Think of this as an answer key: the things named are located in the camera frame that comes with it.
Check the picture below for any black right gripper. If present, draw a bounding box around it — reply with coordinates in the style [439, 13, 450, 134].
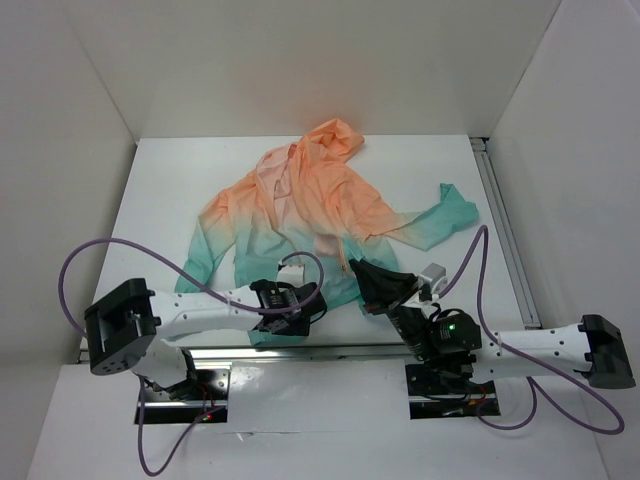
[350, 255, 436, 360]

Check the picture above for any orange and teal jacket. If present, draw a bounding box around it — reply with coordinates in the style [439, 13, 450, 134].
[173, 116, 481, 347]

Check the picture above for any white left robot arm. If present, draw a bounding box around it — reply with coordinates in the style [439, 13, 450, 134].
[84, 278, 328, 399]

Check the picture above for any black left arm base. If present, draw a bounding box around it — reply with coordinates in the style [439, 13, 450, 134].
[134, 362, 231, 425]

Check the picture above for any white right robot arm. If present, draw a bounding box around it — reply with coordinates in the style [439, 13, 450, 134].
[350, 260, 636, 392]

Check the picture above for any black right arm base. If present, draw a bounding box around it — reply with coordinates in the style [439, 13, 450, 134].
[405, 364, 501, 420]

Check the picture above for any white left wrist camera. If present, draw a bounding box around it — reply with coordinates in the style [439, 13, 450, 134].
[276, 264, 305, 287]

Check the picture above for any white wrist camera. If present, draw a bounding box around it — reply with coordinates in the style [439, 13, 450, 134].
[418, 263, 448, 302]
[276, 264, 305, 287]

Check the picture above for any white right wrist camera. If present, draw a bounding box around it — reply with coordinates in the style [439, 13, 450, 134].
[418, 263, 448, 302]

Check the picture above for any aluminium rail front table edge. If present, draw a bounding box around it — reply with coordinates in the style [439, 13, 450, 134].
[190, 344, 413, 364]

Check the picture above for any aluminium rail table edge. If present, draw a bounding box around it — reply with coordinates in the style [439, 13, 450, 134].
[469, 137, 543, 330]
[190, 344, 413, 364]

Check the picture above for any aluminium rail right table edge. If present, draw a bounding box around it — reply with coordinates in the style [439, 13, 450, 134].
[469, 137, 543, 330]

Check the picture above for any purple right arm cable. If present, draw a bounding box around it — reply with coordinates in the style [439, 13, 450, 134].
[439, 224, 625, 435]

